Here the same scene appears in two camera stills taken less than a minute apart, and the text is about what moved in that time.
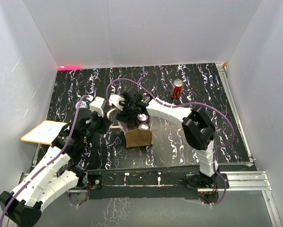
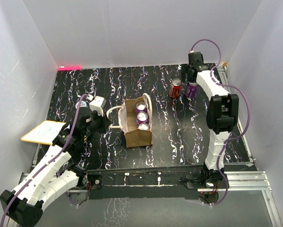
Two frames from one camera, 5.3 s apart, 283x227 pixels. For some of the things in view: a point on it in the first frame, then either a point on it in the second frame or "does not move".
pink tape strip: x=69 y=68 does not move
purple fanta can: x=142 y=118 does not move
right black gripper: x=122 y=115 to x=185 y=68
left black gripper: x=104 y=121 does not move
